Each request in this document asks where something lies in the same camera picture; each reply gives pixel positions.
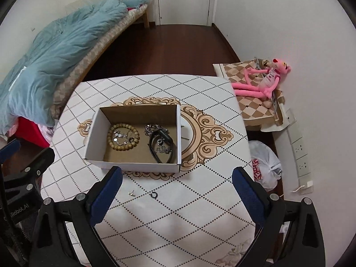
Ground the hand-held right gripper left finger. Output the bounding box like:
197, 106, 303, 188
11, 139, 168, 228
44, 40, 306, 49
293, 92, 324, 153
30, 166, 123, 267

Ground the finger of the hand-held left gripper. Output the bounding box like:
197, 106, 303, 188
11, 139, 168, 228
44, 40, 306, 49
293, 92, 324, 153
0, 139, 22, 162
2, 146, 55, 198

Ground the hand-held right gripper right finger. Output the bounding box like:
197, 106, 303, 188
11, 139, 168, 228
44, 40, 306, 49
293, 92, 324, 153
232, 167, 326, 267

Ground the cardboard box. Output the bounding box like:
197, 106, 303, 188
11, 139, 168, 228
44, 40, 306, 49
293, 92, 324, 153
84, 103, 182, 173

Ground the wooden bead bracelet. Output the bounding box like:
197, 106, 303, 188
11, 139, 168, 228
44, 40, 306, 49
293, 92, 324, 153
107, 123, 140, 151

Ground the silver pendant necklace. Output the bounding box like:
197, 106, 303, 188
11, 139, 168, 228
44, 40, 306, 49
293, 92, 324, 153
113, 129, 134, 145

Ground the thick silver chain bracelet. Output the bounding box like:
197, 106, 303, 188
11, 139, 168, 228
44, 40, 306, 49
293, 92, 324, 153
144, 124, 167, 139

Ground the black wristband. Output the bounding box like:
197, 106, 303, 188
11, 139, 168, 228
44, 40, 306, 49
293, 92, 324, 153
147, 128, 176, 164

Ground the red cloth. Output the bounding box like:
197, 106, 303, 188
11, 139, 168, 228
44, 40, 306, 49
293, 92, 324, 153
17, 117, 51, 148

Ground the white plastic bag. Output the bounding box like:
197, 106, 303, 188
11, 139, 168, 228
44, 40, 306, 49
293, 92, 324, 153
248, 140, 283, 191

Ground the white power strip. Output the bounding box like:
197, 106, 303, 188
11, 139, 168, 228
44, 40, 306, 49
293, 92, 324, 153
284, 108, 314, 195

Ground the white patterned tablecloth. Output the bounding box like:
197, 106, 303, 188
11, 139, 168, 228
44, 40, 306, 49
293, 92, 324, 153
40, 74, 265, 267

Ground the pink plush toy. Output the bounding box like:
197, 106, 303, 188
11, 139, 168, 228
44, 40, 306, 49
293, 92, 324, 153
232, 58, 292, 98

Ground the light blue quilt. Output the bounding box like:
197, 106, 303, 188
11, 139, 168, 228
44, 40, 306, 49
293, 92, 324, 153
0, 0, 128, 135

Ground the wooden bed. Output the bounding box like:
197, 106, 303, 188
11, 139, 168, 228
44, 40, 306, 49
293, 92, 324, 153
0, 0, 151, 145

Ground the white door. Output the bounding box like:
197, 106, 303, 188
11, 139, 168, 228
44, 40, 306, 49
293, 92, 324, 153
154, 0, 219, 27

